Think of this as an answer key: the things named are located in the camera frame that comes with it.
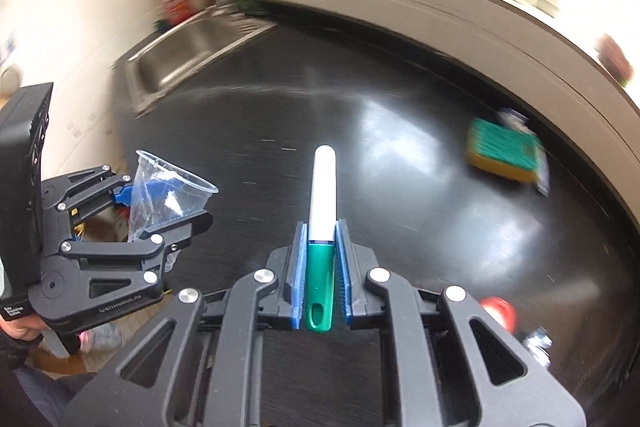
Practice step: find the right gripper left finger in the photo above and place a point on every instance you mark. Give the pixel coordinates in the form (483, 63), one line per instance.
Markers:
(198, 362)

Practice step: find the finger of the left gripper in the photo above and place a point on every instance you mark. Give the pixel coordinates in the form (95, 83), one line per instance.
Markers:
(84, 193)
(154, 245)

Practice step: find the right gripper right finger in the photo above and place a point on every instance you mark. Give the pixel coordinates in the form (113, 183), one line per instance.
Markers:
(445, 361)

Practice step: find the clear plastic cup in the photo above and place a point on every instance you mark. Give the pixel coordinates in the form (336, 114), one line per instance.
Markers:
(163, 192)

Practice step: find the red jar lid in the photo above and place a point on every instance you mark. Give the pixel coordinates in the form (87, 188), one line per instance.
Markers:
(502, 311)

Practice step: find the green white marker pen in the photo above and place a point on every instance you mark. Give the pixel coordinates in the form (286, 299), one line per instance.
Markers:
(320, 278)

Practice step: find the green yellow sponge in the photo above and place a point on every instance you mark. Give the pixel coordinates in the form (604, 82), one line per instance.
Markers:
(504, 152)

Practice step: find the stainless steel sink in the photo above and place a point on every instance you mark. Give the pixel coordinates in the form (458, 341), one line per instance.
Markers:
(163, 62)

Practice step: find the dark green rag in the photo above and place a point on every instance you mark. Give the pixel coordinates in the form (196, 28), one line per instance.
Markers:
(251, 8)

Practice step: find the brown scrubber on windowsill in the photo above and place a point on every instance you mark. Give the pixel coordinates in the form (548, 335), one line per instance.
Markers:
(613, 60)

